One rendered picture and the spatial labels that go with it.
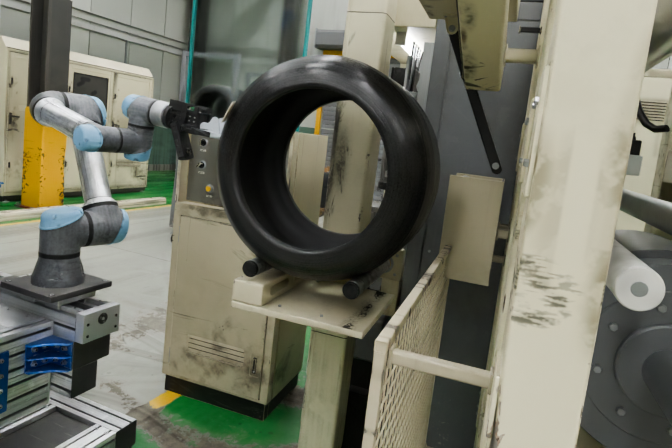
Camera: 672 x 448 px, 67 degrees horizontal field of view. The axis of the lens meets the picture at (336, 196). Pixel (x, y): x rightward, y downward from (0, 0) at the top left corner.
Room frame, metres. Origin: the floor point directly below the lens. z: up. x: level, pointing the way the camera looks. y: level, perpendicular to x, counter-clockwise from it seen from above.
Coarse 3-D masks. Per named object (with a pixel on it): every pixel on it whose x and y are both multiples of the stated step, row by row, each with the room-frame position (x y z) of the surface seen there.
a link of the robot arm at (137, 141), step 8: (120, 128) 1.48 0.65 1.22; (128, 128) 1.50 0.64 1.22; (136, 128) 1.50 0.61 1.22; (144, 128) 1.50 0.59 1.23; (152, 128) 1.53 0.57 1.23; (128, 136) 1.47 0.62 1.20; (136, 136) 1.49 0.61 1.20; (144, 136) 1.51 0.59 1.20; (152, 136) 1.54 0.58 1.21; (128, 144) 1.47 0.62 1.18; (136, 144) 1.49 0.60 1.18; (144, 144) 1.51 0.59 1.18; (120, 152) 1.48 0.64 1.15; (128, 152) 1.49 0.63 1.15; (136, 152) 1.50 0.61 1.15; (144, 152) 1.52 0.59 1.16; (136, 160) 1.52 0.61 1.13; (144, 160) 1.52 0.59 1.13
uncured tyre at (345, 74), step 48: (240, 96) 1.33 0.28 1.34; (288, 96) 1.52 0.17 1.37; (336, 96) 1.50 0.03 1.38; (384, 96) 1.19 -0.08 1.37; (240, 144) 1.30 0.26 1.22; (288, 144) 1.57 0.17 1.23; (384, 144) 1.17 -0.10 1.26; (432, 144) 1.26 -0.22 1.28; (240, 192) 1.29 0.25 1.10; (288, 192) 1.56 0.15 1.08; (432, 192) 1.26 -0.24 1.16; (288, 240) 1.49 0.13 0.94; (336, 240) 1.49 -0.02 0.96; (384, 240) 1.17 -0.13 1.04
